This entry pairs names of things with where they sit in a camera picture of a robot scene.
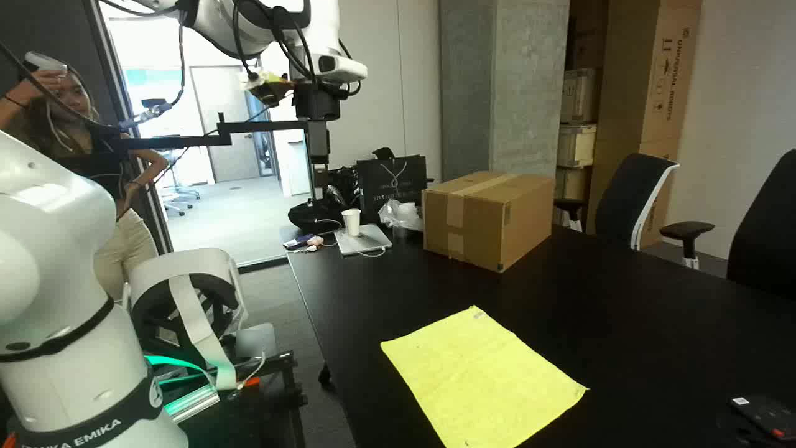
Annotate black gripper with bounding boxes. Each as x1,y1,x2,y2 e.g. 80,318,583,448
293,77,344,207

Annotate yellow towel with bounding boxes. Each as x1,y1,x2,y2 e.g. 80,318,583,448
379,304,590,448

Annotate black pouch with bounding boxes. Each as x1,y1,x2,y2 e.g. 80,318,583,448
287,196,349,237

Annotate white paper cup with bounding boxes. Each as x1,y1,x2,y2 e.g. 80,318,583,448
341,207,364,240

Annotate black bag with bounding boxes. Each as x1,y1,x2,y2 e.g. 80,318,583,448
356,146,431,223

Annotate white paper stack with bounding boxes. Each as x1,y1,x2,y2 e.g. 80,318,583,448
333,222,395,260

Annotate crumpled white plastic wrap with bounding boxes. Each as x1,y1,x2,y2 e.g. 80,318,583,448
375,199,426,233

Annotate brown cardboard box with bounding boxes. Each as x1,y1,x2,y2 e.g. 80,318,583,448
421,170,558,276

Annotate small stacked storage box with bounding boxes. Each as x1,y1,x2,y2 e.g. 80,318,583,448
552,166,594,204
555,121,599,172
559,64,599,126

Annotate person with dark hair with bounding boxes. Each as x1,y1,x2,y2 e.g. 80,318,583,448
0,49,171,302

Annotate tall upright cardboard box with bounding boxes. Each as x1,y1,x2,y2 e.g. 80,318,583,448
635,0,707,162

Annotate large black office chair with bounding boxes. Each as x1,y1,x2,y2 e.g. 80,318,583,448
723,146,796,304

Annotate black remote with red button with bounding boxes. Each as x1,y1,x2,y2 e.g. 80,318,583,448
728,390,796,448

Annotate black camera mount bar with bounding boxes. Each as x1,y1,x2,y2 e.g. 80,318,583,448
121,111,314,154

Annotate black chair with white frame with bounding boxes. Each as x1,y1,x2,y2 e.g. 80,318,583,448
552,151,716,271

